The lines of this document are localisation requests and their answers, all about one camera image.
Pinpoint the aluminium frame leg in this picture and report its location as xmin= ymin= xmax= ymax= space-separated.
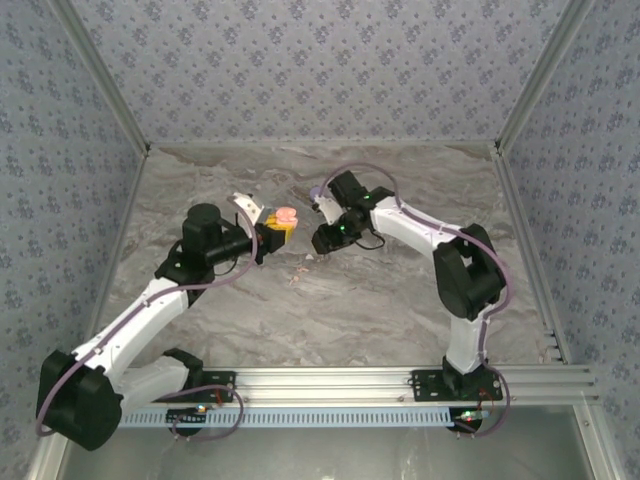
xmin=572 ymin=403 xmax=626 ymax=480
xmin=27 ymin=434 xmax=71 ymax=480

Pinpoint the aluminium side rail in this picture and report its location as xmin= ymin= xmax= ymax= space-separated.
xmin=92 ymin=149 xmax=151 ymax=321
xmin=490 ymin=144 xmax=574 ymax=365

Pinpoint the aluminium corner post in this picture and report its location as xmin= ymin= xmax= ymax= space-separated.
xmin=49 ymin=0 xmax=153 ymax=155
xmin=493 ymin=0 xmax=597 ymax=154

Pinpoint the thin black wire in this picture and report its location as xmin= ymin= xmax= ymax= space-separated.
xmin=355 ymin=230 xmax=386 ymax=251
xmin=214 ymin=254 xmax=251 ymax=277

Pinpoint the white slotted cable duct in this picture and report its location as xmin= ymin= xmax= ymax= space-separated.
xmin=119 ymin=405 xmax=457 ymax=430

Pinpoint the long aluminium base rail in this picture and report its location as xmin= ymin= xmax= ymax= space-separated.
xmin=122 ymin=364 xmax=600 ymax=405

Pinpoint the grey metal panel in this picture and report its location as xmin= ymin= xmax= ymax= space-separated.
xmin=54 ymin=424 xmax=601 ymax=480

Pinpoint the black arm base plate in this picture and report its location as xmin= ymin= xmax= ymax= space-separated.
xmin=410 ymin=368 xmax=504 ymax=404
xmin=145 ymin=369 xmax=238 ymax=404

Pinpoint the small circuit board with LED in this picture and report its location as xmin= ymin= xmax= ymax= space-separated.
xmin=451 ymin=407 xmax=494 ymax=432
xmin=166 ymin=405 xmax=210 ymax=427

